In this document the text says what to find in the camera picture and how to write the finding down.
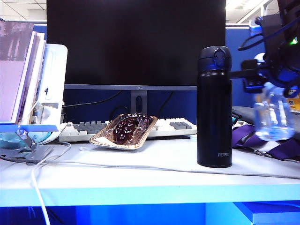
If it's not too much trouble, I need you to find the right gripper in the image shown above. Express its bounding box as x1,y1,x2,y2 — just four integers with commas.
231,44,300,98

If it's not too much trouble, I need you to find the woven-rim snack tray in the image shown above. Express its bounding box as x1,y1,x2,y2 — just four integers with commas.
89,113,159,152

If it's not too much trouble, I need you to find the black Thermos flask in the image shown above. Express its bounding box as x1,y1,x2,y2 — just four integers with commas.
196,46,233,168

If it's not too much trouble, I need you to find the blue box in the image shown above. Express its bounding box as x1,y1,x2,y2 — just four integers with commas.
234,201,300,225

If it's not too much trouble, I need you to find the pink cover book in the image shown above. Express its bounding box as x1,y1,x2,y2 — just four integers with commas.
0,21,37,124

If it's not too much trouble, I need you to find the yellow paper bag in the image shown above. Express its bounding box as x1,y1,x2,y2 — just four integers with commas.
282,92,300,115

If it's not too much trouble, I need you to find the dark grapes bunch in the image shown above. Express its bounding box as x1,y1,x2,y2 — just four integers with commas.
112,114,152,144

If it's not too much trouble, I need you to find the clear mineral water bottle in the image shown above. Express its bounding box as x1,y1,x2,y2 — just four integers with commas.
254,53,295,142

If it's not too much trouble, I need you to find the black computer monitor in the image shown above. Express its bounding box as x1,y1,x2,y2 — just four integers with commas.
46,0,227,91

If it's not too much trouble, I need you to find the purple and white bag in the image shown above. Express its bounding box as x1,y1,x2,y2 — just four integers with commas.
231,120,300,162

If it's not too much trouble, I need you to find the grey monitor stand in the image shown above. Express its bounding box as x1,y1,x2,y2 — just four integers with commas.
130,90,148,116

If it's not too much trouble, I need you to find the teal bowl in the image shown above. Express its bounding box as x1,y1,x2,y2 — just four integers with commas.
0,131,52,150

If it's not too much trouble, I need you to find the black monitor cable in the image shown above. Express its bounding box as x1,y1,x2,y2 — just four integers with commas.
110,105,129,120
158,90,175,113
62,90,123,108

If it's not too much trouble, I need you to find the dark robot arm cable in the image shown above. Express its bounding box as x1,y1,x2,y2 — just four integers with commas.
238,32,267,52

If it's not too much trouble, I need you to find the white cable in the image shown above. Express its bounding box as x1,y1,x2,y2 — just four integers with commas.
42,138,300,180
31,142,87,225

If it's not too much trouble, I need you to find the white tablet device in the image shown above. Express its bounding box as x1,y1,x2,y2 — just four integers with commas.
35,44,68,139

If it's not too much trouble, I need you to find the white and grey keyboard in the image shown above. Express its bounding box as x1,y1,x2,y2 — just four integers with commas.
58,118,197,143

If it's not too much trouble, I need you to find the white-paged book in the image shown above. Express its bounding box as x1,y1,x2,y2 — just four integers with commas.
17,31,47,125

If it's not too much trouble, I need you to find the dark grey cable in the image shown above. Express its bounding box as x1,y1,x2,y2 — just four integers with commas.
0,154,39,166

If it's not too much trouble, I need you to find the grey metal tablet stand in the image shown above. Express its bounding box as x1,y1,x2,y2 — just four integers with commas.
0,120,59,166

